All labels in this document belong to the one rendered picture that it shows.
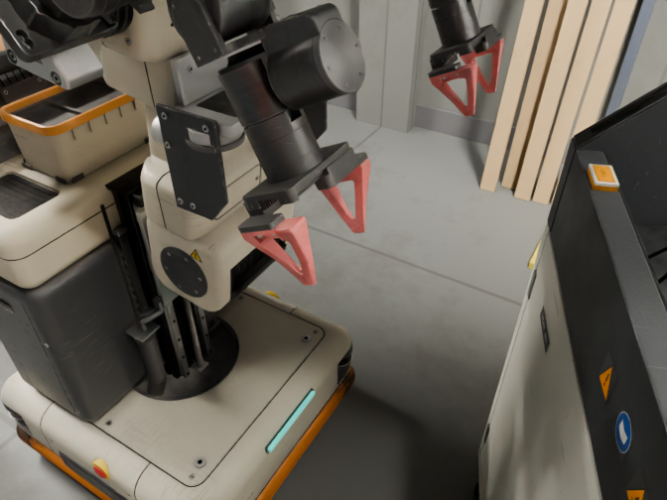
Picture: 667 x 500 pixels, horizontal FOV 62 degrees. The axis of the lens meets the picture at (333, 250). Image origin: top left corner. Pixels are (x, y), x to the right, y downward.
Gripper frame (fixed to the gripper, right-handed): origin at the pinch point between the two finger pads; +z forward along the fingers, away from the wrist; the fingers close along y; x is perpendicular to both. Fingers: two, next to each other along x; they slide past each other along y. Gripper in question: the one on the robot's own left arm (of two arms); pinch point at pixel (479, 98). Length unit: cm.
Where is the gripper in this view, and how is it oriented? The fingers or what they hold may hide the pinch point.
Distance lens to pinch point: 90.5
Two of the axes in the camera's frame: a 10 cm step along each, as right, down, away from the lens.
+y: 5.2, -5.4, 6.7
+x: -7.6, 0.6, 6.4
